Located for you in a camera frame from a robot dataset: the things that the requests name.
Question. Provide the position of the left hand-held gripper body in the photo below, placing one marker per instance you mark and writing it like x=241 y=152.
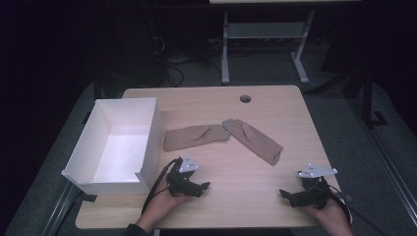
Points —
x=179 y=182

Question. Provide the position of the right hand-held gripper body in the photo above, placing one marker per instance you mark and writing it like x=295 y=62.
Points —
x=314 y=193

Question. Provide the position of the white storage box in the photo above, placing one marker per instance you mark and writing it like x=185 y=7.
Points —
x=121 y=154

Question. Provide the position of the person's right hand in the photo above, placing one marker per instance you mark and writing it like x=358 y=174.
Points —
x=329 y=214

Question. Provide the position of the dark metal stand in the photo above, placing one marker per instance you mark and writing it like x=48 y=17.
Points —
x=367 y=98

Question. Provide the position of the metal floor rail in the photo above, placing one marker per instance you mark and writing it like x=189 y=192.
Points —
x=60 y=209
x=383 y=154

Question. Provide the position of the white metal table frame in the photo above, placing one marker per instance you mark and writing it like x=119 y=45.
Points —
x=262 y=31

